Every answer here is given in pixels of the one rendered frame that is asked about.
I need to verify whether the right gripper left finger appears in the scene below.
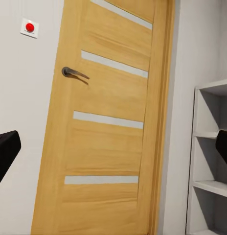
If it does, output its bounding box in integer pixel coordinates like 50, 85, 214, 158
0, 130, 22, 182

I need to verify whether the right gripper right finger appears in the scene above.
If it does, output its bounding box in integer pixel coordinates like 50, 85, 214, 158
215, 130, 227, 164

